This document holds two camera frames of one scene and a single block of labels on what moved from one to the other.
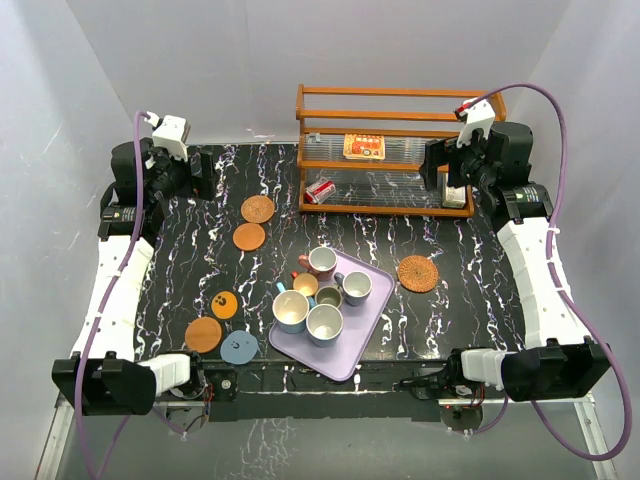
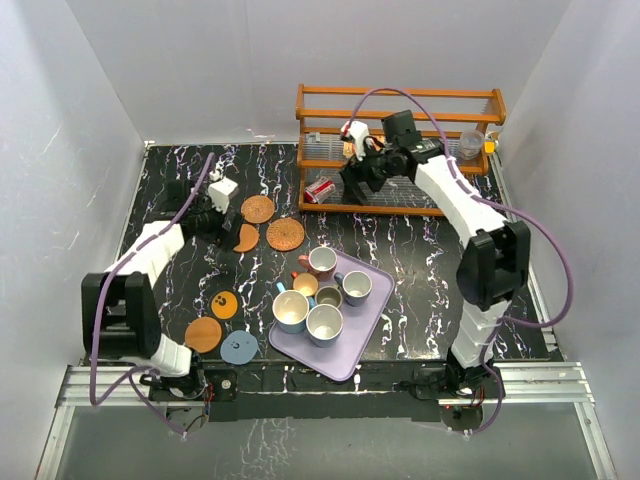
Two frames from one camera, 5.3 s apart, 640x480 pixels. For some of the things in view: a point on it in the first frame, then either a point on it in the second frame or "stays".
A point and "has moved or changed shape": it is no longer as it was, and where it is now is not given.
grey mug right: [357, 287] stays
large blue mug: [290, 309] stays
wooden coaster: [202, 335] stays
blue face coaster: [238, 347] stays
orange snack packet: [363, 146] stays
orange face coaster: [224, 305] stays
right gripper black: [439, 153] -> [351, 192]
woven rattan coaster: [417, 273] -> [285, 234]
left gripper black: [202, 185] -> [229, 238]
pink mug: [321, 261] stays
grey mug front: [324, 323] stays
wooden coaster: [249, 236] has moved or changed shape
